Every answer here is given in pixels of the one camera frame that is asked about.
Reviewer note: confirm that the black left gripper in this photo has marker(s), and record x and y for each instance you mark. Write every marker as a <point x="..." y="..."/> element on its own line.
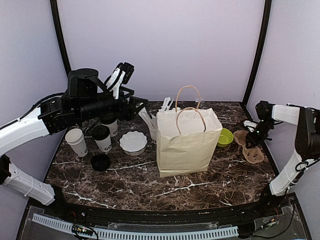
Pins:
<point x="130" y="113"/>

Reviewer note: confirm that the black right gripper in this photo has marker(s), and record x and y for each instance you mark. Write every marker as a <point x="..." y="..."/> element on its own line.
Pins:
<point x="253" y="140"/>

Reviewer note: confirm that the brown cardboard cup carrier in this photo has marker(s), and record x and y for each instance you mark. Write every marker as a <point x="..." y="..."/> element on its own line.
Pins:
<point x="252" y="155"/>

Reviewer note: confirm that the white paper coffee cup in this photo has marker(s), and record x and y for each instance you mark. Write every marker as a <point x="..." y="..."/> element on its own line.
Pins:
<point x="105" y="145"/>

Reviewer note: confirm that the brown paper takeout bag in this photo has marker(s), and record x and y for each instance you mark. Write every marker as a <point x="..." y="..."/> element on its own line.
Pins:
<point x="186" y="140"/>

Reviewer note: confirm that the black coffee cup lid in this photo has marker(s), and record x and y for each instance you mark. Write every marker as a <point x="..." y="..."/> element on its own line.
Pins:
<point x="100" y="132"/>

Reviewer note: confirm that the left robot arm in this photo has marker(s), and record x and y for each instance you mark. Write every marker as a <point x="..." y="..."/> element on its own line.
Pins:
<point x="48" y="118"/>

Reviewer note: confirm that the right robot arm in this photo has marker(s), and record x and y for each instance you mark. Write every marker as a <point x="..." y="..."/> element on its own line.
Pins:
<point x="306" y="144"/>

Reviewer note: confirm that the wrapped white straw bundle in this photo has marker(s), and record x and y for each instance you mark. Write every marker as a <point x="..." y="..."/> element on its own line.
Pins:
<point x="151" y="120"/>

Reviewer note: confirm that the lime green bowl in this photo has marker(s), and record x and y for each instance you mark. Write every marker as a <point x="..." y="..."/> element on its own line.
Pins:
<point x="225" y="139"/>

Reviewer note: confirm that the white paper cup with straws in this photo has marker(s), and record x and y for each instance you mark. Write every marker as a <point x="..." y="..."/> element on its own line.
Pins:
<point x="153" y="134"/>

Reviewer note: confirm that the white scalloped bowl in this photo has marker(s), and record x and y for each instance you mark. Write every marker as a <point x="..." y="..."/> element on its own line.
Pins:
<point x="133" y="143"/>

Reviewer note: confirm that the stack of black lids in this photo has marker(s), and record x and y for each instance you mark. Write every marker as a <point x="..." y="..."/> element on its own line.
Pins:
<point x="100" y="162"/>

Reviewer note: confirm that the stack of white paper cups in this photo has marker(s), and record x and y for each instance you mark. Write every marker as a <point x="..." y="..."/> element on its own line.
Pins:
<point x="76" y="140"/>

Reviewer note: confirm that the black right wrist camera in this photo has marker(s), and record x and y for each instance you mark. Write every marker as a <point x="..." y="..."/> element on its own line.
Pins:
<point x="264" y="110"/>

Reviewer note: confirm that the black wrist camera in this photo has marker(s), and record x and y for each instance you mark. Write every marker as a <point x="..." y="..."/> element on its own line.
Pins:
<point x="79" y="84"/>
<point x="264" y="110"/>

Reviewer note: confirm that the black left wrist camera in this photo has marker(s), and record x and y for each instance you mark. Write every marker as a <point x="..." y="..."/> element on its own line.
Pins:
<point x="79" y="84"/>

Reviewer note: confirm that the black right frame post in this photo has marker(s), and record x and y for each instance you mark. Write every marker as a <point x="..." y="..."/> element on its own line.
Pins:
<point x="258" y="53"/>

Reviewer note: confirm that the black frame post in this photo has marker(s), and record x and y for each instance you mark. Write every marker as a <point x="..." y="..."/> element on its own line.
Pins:
<point x="59" y="35"/>
<point x="258" y="53"/>

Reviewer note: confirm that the black left frame post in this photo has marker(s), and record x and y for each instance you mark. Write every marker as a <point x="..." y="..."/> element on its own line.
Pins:
<point x="59" y="35"/>

